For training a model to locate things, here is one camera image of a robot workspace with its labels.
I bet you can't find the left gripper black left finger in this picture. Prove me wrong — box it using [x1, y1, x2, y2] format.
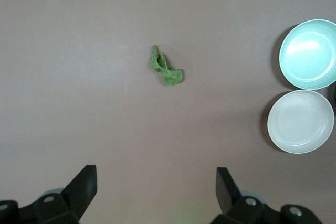
[0, 165, 98, 224]

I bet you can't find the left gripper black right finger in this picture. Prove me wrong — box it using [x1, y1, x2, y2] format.
[212, 167, 324, 224]

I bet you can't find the green lettuce leaf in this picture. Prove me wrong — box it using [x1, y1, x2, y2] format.
[149, 45, 184, 88]

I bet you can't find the beige plate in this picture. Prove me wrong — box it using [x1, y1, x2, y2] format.
[267, 89, 335, 155]

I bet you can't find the light green plate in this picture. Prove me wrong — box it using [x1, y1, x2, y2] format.
[278, 19, 336, 90]

